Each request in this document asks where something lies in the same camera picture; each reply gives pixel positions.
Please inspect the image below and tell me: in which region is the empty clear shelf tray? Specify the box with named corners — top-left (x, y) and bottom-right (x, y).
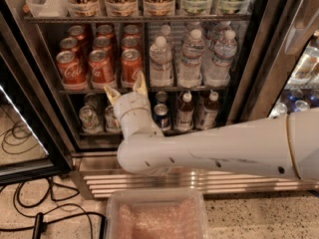
top-left (26, 0), bottom-right (68, 18)

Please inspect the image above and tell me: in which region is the left brown tea bottle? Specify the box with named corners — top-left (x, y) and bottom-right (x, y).
top-left (174, 92), bottom-right (194, 131)

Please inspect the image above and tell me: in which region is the front left green soda can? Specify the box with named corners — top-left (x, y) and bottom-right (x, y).
top-left (79, 106), bottom-right (103, 134)

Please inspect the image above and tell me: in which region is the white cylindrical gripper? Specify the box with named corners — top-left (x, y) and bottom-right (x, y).
top-left (104, 71), bottom-right (163, 139)

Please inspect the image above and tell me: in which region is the second row right coke can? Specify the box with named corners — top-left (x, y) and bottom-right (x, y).
top-left (121, 36), bottom-right (141, 51)

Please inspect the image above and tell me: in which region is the stainless steel fridge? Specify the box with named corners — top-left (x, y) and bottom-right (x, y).
top-left (0, 0), bottom-right (318, 199)

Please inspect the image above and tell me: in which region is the green soda can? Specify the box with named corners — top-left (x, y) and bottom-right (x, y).
top-left (79, 106), bottom-right (103, 134)
top-left (105, 106), bottom-right (122, 133)

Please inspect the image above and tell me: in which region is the front right pepsi can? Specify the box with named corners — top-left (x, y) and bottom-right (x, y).
top-left (154, 104), bottom-right (170, 131)

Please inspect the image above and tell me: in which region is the water bottle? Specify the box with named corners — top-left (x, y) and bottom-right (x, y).
top-left (202, 30), bottom-right (237, 87)
top-left (150, 36), bottom-right (173, 87)
top-left (177, 29), bottom-right (205, 88)

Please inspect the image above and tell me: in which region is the open glass fridge door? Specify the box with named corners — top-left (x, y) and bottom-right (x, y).
top-left (0, 50), bottom-right (71, 186)

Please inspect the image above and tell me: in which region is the front left water bottle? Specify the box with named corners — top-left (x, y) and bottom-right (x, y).
top-left (150, 36), bottom-right (173, 87)

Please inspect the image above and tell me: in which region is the second row middle coke can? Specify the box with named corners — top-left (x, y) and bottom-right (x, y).
top-left (93, 36), bottom-right (113, 52)

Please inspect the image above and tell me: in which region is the clear plastic bin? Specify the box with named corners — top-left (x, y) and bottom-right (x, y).
top-left (104, 188), bottom-right (208, 239)

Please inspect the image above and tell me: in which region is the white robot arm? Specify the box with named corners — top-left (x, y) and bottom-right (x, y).
top-left (104, 73), bottom-right (319, 181)

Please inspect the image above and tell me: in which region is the black floor cable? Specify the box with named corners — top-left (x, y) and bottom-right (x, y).
top-left (0, 176), bottom-right (107, 239)

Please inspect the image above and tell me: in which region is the front middle water bottle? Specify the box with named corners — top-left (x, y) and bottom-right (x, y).
top-left (177, 29), bottom-right (205, 88)

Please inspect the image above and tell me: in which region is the second row coke can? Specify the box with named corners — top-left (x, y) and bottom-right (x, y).
top-left (93, 36), bottom-right (113, 52)
top-left (121, 36), bottom-right (141, 51)
top-left (60, 37), bottom-right (83, 57)

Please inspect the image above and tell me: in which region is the right brown tea bottle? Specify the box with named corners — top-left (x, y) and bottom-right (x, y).
top-left (195, 91), bottom-right (219, 130)

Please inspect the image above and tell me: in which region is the second row left coke can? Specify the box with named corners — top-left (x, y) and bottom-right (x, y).
top-left (60, 37), bottom-right (83, 57)

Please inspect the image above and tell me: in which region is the front right water bottle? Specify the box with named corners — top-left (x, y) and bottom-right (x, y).
top-left (202, 30), bottom-right (237, 87)

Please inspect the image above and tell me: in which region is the brown tea bottle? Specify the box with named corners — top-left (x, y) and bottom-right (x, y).
top-left (195, 91), bottom-right (219, 130)
top-left (174, 92), bottom-right (194, 131)

